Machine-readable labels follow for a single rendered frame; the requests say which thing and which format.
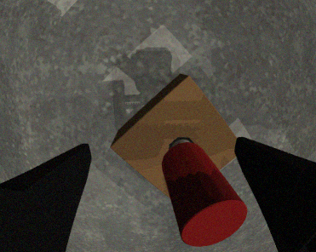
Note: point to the brown wooden block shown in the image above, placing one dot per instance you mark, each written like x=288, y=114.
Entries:
x=180, y=111

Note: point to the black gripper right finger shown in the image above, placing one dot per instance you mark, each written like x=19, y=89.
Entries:
x=285, y=188

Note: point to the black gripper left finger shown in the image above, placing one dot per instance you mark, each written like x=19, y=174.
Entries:
x=38, y=207

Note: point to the red marker cap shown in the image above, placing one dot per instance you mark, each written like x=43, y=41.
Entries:
x=206, y=207

